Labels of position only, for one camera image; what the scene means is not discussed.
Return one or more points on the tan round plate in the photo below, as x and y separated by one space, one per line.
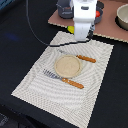
68 66

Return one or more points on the grey toy pot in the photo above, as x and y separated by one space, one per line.
64 9

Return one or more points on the knife with orange handle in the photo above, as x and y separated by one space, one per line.
78 56

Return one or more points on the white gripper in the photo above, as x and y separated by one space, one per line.
84 16

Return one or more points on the beige woven placemat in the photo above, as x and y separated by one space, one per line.
61 99

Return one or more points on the fork with orange handle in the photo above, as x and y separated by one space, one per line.
66 80

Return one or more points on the yellow toy banana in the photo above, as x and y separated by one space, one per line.
70 29

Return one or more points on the grey frying pan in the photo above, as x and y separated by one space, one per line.
99 8

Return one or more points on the beige bowl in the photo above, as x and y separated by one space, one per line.
122 14

